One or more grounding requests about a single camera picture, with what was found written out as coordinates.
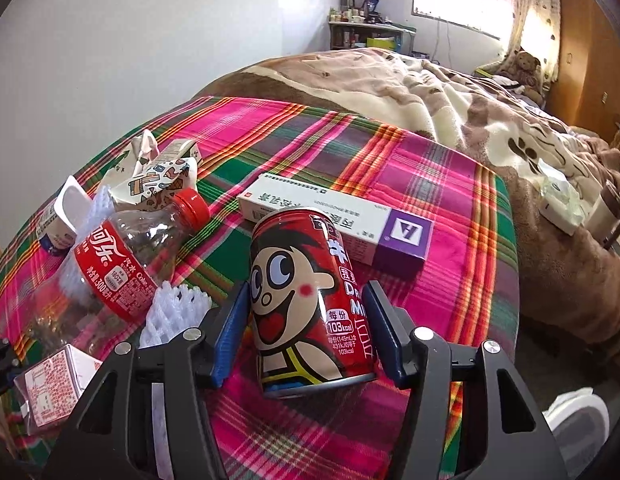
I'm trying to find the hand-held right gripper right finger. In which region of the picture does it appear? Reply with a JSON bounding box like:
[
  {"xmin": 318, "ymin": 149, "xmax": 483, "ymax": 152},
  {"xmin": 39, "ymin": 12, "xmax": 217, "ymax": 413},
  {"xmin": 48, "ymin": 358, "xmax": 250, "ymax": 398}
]
[{"xmin": 361, "ymin": 280, "xmax": 581, "ymax": 480}]

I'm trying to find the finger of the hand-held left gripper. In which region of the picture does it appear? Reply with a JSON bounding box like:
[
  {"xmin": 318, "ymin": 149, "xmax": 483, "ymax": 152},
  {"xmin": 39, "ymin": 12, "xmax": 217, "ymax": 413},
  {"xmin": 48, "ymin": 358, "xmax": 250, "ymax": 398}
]
[{"xmin": 0, "ymin": 337, "xmax": 20, "ymax": 403}]

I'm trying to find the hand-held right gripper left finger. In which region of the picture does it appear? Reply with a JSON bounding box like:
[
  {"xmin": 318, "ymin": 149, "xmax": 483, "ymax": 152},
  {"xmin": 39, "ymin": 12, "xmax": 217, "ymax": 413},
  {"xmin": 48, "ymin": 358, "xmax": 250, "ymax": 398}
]
[{"xmin": 42, "ymin": 280, "xmax": 251, "ymax": 480}]

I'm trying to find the red cartoon milk can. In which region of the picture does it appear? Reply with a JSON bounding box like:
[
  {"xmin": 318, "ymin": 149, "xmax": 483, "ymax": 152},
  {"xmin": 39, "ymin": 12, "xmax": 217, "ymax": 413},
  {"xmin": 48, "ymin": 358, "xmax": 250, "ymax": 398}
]
[{"xmin": 249, "ymin": 207, "xmax": 378, "ymax": 400}]

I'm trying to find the clear red-label cola bottle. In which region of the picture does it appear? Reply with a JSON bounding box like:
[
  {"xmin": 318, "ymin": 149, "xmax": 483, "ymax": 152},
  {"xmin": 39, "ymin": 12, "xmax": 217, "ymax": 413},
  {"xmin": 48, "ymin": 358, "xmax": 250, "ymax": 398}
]
[{"xmin": 27, "ymin": 189, "xmax": 211, "ymax": 356}]

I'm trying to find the white paper bag green print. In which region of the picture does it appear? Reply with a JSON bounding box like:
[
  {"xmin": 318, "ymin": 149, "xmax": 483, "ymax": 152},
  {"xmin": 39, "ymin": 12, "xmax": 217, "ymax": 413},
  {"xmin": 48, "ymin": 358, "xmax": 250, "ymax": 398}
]
[{"xmin": 97, "ymin": 129, "xmax": 161, "ymax": 197}]

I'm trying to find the red and white small carton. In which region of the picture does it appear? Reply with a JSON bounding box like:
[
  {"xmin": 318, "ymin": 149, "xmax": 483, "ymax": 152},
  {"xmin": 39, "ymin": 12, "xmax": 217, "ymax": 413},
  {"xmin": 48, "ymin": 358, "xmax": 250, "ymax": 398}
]
[{"xmin": 14, "ymin": 344, "xmax": 103, "ymax": 429}]

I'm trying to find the white foam fruit net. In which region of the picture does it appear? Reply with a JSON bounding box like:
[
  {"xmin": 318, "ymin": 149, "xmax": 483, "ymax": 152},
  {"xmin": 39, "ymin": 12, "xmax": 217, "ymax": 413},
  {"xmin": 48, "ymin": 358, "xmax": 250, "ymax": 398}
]
[
  {"xmin": 138, "ymin": 282, "xmax": 214, "ymax": 350},
  {"xmin": 58, "ymin": 184, "xmax": 115, "ymax": 303}
]

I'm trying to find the white and purple medicine box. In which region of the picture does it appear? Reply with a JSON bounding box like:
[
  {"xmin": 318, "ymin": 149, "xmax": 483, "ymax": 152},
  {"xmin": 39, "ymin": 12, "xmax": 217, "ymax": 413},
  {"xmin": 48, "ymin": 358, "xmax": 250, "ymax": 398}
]
[{"xmin": 237, "ymin": 172, "xmax": 435, "ymax": 267}]

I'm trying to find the white yogurt cup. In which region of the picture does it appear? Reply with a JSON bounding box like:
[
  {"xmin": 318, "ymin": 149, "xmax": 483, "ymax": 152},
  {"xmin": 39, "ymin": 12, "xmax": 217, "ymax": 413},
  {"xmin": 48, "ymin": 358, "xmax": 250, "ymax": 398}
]
[{"xmin": 36, "ymin": 175, "xmax": 94, "ymax": 257}]

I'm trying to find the crumpled printed paper carton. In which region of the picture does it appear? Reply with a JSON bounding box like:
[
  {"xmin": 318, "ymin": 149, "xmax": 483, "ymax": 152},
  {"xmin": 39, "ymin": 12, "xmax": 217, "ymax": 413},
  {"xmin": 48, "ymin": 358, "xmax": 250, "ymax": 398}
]
[{"xmin": 124, "ymin": 139, "xmax": 205, "ymax": 211}]

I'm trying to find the pink green plaid cloth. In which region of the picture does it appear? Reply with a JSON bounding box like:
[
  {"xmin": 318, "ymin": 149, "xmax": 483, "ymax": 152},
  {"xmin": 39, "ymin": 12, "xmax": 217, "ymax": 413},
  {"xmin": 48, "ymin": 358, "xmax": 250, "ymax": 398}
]
[{"xmin": 0, "ymin": 95, "xmax": 521, "ymax": 480}]

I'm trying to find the clear plastic bag item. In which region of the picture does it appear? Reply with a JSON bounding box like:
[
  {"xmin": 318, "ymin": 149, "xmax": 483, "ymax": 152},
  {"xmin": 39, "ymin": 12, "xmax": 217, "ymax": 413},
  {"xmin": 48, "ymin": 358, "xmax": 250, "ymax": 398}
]
[{"xmin": 537, "ymin": 167, "xmax": 589, "ymax": 237}]

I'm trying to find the brown and cream blanket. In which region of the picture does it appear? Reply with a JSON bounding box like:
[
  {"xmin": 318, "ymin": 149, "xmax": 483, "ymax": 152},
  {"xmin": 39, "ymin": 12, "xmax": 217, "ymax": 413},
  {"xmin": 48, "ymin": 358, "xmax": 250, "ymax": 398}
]
[{"xmin": 185, "ymin": 47, "xmax": 620, "ymax": 376}]

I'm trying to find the cream cup with brown lid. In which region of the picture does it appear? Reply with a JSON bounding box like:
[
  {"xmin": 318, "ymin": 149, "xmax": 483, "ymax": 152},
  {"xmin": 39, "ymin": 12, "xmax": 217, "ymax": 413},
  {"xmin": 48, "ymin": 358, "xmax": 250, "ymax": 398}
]
[{"xmin": 587, "ymin": 180, "xmax": 620, "ymax": 252}]

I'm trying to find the cluttered storage shelf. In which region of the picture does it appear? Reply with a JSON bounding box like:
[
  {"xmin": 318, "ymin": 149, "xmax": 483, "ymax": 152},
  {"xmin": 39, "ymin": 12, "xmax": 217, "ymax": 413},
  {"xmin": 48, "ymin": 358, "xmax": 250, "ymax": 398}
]
[{"xmin": 329, "ymin": 19, "xmax": 417, "ymax": 54}]

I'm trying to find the brown teddy bear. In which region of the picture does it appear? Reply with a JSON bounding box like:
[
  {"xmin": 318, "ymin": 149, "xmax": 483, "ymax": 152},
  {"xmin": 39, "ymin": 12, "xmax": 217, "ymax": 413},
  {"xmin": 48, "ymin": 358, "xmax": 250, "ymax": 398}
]
[{"xmin": 507, "ymin": 50, "xmax": 546, "ymax": 104}]

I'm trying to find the bright window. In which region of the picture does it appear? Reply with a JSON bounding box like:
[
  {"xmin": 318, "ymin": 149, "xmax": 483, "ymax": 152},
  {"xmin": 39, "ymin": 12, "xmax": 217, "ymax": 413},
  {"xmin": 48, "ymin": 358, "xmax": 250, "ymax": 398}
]
[{"xmin": 412, "ymin": 0, "xmax": 514, "ymax": 42}]

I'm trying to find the wooden wardrobe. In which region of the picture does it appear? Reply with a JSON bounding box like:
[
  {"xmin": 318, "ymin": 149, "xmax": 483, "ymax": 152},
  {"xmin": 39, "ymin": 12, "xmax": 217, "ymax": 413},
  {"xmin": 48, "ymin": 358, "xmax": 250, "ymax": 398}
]
[{"xmin": 544, "ymin": 0, "xmax": 620, "ymax": 147}]

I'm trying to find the patterned curtain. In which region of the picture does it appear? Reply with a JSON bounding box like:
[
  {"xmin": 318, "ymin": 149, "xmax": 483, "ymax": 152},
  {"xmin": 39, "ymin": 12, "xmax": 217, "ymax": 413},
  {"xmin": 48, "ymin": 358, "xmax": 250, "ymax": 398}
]
[{"xmin": 504, "ymin": 0, "xmax": 562, "ymax": 84}]

